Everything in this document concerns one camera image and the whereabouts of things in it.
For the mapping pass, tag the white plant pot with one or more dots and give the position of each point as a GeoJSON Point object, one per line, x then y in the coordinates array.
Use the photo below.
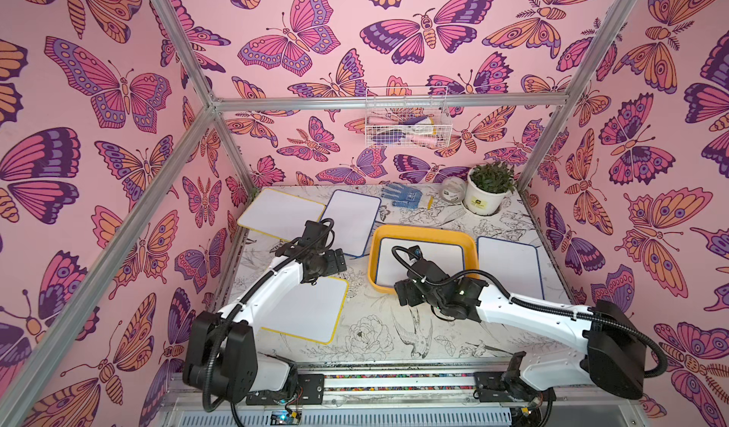
{"type": "Point", "coordinates": [481, 202]}

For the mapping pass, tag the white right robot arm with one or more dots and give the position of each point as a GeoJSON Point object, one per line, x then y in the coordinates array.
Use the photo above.
{"type": "Point", "coordinates": [600, 346]}

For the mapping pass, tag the white wire wall basket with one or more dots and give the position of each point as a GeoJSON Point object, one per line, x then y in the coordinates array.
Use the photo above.
{"type": "Point", "coordinates": [407, 118]}

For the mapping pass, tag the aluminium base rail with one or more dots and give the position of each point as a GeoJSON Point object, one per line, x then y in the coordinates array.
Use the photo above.
{"type": "Point", "coordinates": [446, 393]}

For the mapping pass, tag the green potted plant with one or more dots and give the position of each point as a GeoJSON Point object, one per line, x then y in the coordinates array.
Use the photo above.
{"type": "Point", "coordinates": [496, 178]}

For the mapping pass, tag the yellow-framed whiteboard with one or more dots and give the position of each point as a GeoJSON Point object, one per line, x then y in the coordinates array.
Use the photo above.
{"type": "Point", "coordinates": [310, 313]}
{"type": "Point", "coordinates": [279, 214]}

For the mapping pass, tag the green circuit board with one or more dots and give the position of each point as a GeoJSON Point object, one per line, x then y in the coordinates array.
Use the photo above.
{"type": "Point", "coordinates": [285, 418]}

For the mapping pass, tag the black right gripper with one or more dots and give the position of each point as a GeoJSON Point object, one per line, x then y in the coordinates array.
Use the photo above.
{"type": "Point", "coordinates": [408, 293]}

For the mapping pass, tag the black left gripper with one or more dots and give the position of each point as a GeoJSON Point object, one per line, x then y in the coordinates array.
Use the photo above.
{"type": "Point", "coordinates": [332, 267]}

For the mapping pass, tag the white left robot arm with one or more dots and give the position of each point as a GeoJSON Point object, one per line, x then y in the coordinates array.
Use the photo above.
{"type": "Point", "coordinates": [221, 359]}

